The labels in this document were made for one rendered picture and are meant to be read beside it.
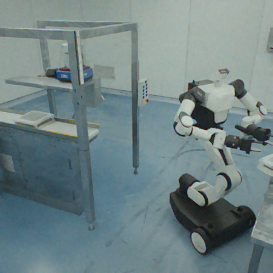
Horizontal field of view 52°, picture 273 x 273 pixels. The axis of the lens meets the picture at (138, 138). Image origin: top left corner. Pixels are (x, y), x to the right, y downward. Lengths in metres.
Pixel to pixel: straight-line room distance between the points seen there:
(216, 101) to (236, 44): 3.20
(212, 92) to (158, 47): 3.67
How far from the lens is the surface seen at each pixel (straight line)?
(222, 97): 2.06
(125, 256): 2.37
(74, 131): 2.37
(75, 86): 1.95
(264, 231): 1.45
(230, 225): 2.44
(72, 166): 2.42
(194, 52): 5.36
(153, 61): 5.68
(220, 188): 2.22
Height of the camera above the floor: 1.78
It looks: 26 degrees down
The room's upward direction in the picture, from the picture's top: straight up
